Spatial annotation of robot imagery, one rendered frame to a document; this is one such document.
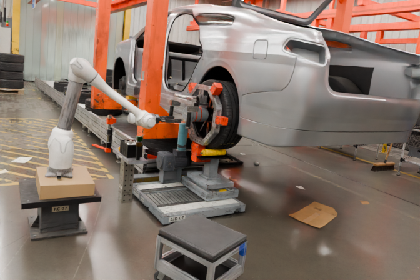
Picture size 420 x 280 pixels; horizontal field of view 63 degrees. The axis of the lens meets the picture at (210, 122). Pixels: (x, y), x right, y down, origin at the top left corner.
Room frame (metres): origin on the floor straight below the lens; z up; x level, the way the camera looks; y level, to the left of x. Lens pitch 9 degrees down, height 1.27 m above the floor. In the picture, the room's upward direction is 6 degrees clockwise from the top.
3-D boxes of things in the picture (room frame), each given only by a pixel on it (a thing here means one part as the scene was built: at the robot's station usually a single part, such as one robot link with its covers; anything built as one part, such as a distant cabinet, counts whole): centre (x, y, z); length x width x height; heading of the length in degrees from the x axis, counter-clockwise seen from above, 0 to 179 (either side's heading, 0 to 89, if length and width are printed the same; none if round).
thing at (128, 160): (2.98, 0.68, 0.44); 0.43 x 0.17 x 0.03; 33
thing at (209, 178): (3.29, -0.06, 0.32); 0.40 x 0.30 x 0.28; 33
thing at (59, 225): (2.40, 1.05, 0.15); 0.50 x 0.50 x 0.30; 31
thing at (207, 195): (3.29, -0.06, 0.13); 0.50 x 0.36 x 0.10; 33
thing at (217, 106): (3.19, 0.08, 0.85); 0.54 x 0.07 x 0.54; 33
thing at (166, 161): (3.43, 0.28, 0.26); 0.42 x 0.18 x 0.35; 123
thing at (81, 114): (6.18, 1.92, 0.19); 1.00 x 0.86 x 0.39; 33
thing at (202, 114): (3.15, 0.14, 0.85); 0.21 x 0.14 x 0.14; 123
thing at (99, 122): (4.51, 1.29, 0.28); 2.47 x 0.09 x 0.22; 33
